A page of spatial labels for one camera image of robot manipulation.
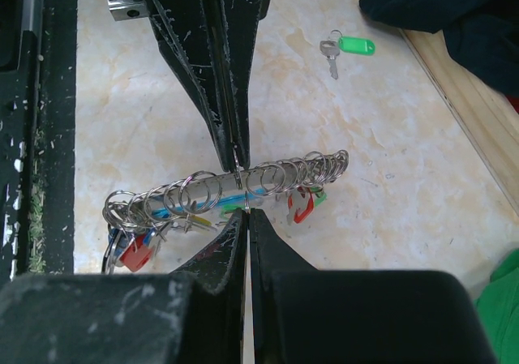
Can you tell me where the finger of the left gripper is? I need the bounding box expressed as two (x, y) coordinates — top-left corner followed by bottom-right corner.
(218, 0), (271, 168)

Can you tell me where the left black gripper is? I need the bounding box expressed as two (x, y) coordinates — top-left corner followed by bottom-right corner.
(107, 0), (236, 172)

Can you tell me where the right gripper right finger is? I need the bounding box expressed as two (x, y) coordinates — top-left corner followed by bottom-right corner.
(248, 209), (496, 363)

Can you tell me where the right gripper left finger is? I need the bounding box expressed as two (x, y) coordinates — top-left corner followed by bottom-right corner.
(1, 209), (247, 363)

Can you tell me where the large keyring with blue handle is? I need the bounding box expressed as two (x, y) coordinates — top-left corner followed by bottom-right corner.
(101, 149), (350, 275)

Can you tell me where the green tag key left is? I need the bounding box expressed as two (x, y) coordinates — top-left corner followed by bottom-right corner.
(319, 29), (376, 79)

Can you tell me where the green cloth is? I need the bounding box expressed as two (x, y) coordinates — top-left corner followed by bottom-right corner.
(475, 249), (519, 364)

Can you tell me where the dark navy garment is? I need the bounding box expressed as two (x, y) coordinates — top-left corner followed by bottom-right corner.
(359, 0), (518, 97)

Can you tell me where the wooden clothes rack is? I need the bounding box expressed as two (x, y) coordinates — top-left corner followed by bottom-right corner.
(403, 29), (518, 208)

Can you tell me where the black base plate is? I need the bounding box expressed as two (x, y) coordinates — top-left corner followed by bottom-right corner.
(1, 0), (78, 283)

